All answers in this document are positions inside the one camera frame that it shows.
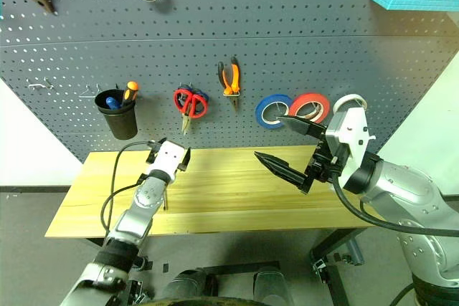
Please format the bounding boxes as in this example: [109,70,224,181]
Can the dark grey metal pegboard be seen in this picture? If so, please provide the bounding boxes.
[0,0,459,163]

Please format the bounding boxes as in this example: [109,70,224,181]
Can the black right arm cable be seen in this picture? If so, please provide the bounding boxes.
[331,173,459,239]

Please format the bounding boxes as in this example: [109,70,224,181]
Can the dark rounded shape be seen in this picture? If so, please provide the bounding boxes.
[252,267,288,303]
[164,269,209,302]

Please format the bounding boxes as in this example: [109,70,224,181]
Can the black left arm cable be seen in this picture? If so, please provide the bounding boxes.
[100,140,161,232]

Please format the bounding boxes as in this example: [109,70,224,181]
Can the small orange-handled pliers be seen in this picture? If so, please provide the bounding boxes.
[217,56,242,113]

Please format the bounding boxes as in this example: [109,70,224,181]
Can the black robot torso cable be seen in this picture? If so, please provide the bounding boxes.
[392,282,417,306]

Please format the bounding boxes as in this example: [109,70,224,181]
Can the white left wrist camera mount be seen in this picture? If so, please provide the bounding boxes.
[152,142,188,181]

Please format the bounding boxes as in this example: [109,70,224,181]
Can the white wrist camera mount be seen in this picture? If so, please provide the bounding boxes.
[152,142,188,181]
[324,105,377,187]

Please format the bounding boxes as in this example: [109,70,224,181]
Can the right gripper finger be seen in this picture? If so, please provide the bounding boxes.
[253,150,312,195]
[277,115,328,140]

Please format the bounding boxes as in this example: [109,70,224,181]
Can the red tape roll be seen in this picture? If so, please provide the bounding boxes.
[288,92,331,123]

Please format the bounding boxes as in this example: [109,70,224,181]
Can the black plastic cup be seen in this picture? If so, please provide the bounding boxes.
[94,87,139,141]

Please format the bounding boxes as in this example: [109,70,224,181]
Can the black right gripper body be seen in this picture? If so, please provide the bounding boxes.
[306,136,342,184]

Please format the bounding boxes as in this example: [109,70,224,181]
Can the red-handled scissors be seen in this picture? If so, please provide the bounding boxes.
[173,87,209,136]

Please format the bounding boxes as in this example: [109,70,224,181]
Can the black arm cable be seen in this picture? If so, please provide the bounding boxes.
[331,173,459,239]
[100,140,161,232]

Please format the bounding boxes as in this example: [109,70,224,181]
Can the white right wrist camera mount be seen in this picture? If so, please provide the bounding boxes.
[324,105,377,187]

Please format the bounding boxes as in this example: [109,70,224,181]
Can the white tape roll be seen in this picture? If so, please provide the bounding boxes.
[332,93,367,115]

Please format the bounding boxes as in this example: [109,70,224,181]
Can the blue-handled scissors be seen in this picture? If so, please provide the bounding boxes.
[176,83,210,106]

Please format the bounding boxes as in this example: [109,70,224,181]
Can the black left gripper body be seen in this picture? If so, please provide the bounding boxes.
[146,138,191,173]

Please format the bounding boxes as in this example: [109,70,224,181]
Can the orange and black screwdriver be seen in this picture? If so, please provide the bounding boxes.
[120,80,139,108]

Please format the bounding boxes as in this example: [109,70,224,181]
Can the blue tape roll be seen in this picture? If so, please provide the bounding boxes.
[255,93,293,130]

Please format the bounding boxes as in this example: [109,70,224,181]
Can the grey cylinder on table leg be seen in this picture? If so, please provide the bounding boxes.
[346,239,365,266]

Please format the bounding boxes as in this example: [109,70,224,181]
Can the black metal stand frame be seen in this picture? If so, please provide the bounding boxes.
[204,262,280,300]

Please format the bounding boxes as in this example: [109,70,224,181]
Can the black metal foot bracket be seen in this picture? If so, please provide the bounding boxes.
[125,279,151,305]

